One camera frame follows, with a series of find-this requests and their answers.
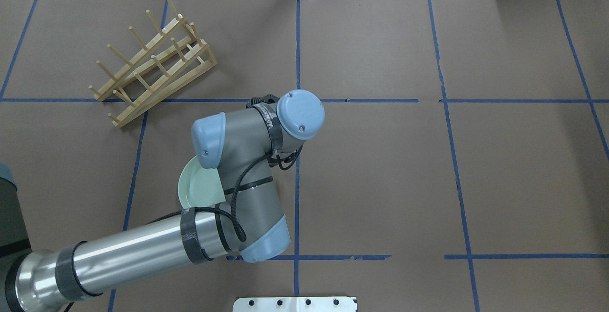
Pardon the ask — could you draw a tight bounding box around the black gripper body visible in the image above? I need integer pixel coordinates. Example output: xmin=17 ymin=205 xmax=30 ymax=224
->
xmin=246 ymin=95 xmax=280 ymax=110

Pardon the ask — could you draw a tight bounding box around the light green plate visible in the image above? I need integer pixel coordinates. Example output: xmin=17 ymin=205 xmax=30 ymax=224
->
xmin=177 ymin=156 xmax=226 ymax=209

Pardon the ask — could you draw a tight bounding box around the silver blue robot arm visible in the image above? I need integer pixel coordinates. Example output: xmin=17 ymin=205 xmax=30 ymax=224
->
xmin=1 ymin=89 xmax=325 ymax=312

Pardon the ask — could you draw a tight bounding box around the wooden dish rack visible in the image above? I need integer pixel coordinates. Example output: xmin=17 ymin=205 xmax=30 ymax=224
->
xmin=88 ymin=0 xmax=218 ymax=128

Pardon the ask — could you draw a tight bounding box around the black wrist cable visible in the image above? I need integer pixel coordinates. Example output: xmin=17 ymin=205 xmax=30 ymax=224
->
xmin=147 ymin=146 xmax=305 ymax=242

